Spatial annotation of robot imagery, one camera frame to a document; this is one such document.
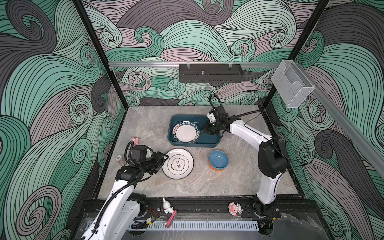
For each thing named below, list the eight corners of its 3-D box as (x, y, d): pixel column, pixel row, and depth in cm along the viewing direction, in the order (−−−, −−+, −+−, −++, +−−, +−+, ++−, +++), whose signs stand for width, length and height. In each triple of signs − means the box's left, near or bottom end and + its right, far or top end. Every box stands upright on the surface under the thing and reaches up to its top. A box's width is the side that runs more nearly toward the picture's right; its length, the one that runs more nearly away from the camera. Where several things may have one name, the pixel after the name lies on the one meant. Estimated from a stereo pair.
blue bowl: (209, 173, 86) (211, 167, 79) (208, 157, 93) (210, 150, 86) (226, 173, 86) (229, 167, 80) (223, 157, 93) (226, 150, 86)
